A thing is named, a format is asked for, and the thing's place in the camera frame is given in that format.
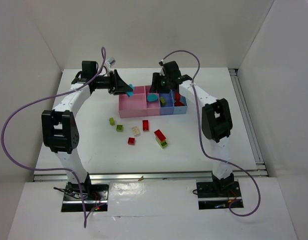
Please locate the small pink bin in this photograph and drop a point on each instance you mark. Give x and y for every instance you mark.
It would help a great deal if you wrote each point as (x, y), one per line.
(153, 107)

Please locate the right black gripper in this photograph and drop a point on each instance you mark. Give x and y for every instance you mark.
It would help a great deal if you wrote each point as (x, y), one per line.
(157, 81)

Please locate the aluminium rail right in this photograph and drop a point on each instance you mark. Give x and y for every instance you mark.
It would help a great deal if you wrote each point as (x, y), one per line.
(247, 120)

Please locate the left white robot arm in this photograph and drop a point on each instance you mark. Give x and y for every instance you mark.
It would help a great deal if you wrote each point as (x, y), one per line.
(59, 128)

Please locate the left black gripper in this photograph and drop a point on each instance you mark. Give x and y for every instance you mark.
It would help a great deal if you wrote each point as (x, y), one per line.
(113, 82)

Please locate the periwinkle blue bin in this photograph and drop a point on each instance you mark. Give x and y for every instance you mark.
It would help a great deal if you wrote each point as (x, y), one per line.
(168, 107)

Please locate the green lego with stud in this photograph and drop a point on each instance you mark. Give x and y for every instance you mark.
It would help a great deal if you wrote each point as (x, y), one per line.
(119, 128)

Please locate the small red lego brick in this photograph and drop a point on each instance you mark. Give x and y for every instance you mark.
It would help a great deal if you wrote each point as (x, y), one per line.
(131, 141)

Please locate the red lego brick upright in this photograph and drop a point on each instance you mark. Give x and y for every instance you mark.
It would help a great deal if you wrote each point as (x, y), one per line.
(145, 125)

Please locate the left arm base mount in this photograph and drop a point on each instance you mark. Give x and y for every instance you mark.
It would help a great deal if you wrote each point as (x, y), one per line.
(96, 200)

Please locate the aluminium rail front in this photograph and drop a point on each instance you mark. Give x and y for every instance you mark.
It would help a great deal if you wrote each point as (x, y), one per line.
(128, 177)

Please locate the beige lego brick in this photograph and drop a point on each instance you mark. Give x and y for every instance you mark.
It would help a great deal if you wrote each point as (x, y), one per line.
(136, 131)

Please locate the lime green lego brick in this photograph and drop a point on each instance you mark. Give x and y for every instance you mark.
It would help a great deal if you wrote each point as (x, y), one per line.
(112, 121)

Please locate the large pink bin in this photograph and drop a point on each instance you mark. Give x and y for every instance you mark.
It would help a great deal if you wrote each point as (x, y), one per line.
(134, 106)

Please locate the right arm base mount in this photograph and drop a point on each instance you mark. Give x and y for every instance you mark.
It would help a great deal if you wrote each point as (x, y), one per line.
(209, 198)

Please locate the light blue bin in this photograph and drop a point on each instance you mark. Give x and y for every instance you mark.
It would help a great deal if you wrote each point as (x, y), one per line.
(180, 110)

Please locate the red curved lego brick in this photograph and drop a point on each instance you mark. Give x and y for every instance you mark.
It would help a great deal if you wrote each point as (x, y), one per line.
(159, 135)

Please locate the lime green lego under red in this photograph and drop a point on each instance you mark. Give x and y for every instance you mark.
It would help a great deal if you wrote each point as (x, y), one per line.
(162, 144)

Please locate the red curved lego top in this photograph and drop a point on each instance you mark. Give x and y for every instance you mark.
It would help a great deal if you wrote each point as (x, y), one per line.
(178, 103)

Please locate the teal curved lego brick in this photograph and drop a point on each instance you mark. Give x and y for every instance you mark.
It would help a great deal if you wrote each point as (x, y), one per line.
(151, 98)

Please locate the aluminium rail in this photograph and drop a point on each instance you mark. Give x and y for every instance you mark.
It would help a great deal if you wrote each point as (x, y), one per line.
(247, 120)
(128, 177)

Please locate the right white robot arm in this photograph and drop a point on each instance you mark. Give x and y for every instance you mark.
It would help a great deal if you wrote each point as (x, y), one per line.
(215, 122)

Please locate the red lego base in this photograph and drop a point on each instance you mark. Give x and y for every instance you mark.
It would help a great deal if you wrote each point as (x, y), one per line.
(177, 96)

